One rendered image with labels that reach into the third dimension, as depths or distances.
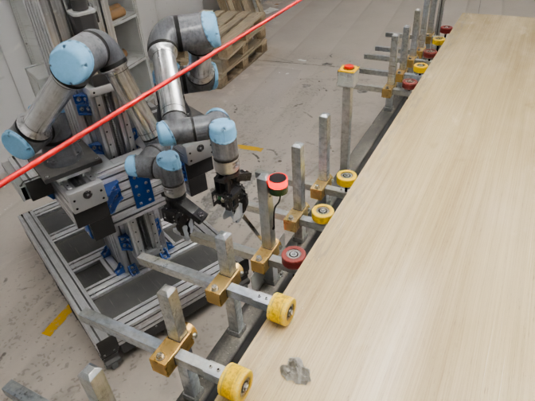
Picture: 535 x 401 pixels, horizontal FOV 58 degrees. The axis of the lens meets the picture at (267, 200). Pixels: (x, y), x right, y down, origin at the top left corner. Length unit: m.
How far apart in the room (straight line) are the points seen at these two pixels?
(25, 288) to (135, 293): 0.83
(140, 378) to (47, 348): 0.55
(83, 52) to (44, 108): 0.27
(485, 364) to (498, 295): 0.25
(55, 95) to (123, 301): 1.21
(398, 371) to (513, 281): 0.49
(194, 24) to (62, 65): 0.44
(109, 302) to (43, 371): 0.44
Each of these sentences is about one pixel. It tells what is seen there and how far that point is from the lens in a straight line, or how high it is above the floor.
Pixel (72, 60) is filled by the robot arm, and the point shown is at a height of 1.51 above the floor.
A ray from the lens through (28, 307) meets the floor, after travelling 3.03.
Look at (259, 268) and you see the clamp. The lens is 1.61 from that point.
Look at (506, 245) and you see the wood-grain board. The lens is 1.72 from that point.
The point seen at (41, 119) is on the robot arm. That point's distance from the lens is 1.74.
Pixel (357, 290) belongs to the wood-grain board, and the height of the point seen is 0.90.
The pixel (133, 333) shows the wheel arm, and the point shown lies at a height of 0.96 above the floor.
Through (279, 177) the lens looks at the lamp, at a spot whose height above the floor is 1.16.
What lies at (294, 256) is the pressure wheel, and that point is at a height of 0.90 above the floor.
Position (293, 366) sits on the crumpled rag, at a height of 0.91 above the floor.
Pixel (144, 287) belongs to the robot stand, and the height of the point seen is 0.21.
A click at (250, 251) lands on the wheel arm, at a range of 1.65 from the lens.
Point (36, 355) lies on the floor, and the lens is 2.77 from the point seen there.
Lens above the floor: 1.96
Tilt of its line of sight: 36 degrees down
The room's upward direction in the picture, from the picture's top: 4 degrees counter-clockwise
